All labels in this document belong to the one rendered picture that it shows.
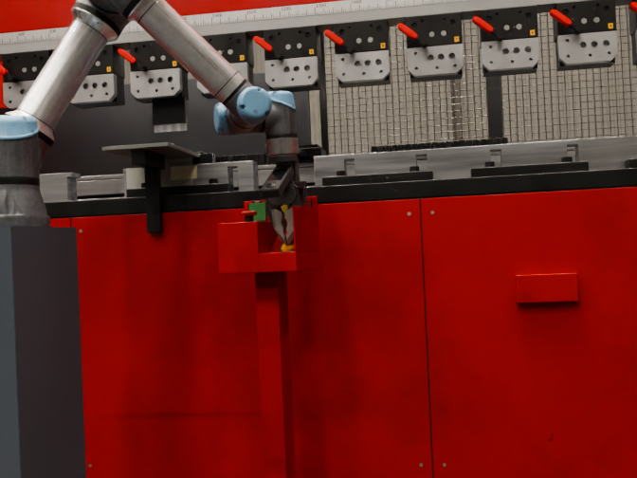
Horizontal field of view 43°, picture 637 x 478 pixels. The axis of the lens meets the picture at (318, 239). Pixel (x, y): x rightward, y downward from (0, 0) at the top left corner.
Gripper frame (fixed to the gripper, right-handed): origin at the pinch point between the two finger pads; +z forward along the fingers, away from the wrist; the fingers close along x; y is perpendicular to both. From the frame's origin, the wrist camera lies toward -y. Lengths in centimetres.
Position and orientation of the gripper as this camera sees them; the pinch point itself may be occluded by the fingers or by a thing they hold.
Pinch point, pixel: (286, 240)
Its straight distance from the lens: 191.4
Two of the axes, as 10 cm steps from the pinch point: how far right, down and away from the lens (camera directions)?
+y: 3.4, -0.9, 9.4
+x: -9.4, 0.5, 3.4
